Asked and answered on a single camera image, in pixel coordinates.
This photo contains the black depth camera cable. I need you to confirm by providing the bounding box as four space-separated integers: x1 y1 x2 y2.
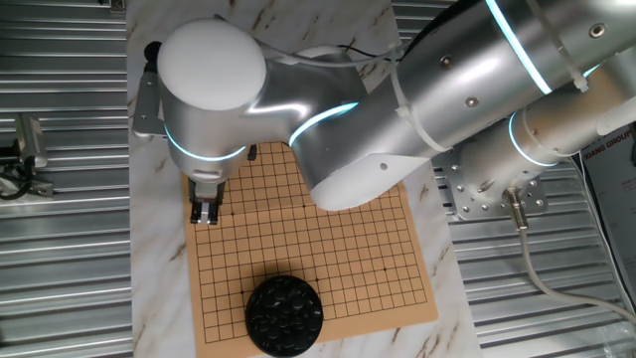
0 146 36 201

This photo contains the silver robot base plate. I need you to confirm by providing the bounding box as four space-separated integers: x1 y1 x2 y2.
434 151 551 222

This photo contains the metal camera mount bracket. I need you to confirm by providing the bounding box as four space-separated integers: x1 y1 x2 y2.
0 176 56 201

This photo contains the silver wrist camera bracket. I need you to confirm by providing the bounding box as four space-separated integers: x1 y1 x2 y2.
131 71 168 140

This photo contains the white marble pattern sheet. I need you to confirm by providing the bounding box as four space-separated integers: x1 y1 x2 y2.
124 0 484 358

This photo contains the thin black cable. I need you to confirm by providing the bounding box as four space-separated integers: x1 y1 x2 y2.
337 44 394 64

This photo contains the thick grey base cable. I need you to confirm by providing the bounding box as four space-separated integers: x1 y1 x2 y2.
501 187 636 324

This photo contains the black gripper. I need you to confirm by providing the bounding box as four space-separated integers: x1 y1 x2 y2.
187 178 228 225

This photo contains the black round stone bowl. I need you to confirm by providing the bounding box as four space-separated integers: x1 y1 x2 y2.
243 274 325 358

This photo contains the grey printed board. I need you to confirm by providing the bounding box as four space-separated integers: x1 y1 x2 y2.
581 126 636 299

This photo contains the pile of black go stones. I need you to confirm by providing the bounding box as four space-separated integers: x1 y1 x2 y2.
247 276 322 352

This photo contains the silver depth camera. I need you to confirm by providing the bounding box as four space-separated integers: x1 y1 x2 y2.
13 112 50 171

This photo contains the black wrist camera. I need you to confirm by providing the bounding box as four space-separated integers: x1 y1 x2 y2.
143 41 164 75

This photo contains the white zip tie strap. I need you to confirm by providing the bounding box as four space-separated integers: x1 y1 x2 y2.
389 42 451 153

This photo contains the tan go board mat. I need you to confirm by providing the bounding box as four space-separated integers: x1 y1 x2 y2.
179 141 439 358

